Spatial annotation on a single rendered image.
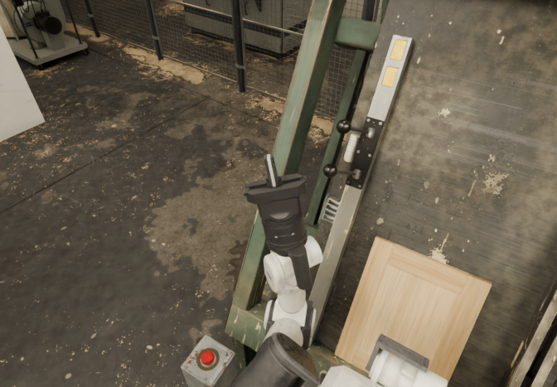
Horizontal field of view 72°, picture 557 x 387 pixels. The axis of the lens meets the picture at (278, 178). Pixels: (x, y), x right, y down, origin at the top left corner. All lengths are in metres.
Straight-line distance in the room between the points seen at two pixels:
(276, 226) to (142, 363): 1.72
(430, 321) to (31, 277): 2.47
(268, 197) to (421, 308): 0.62
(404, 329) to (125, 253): 2.07
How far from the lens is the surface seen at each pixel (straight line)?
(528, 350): 1.16
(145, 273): 2.69
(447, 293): 1.17
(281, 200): 0.75
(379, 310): 1.22
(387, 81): 1.09
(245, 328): 1.40
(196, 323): 2.42
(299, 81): 1.16
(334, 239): 1.16
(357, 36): 1.21
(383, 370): 0.73
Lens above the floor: 2.09
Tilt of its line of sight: 41 degrees down
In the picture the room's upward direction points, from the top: straight up
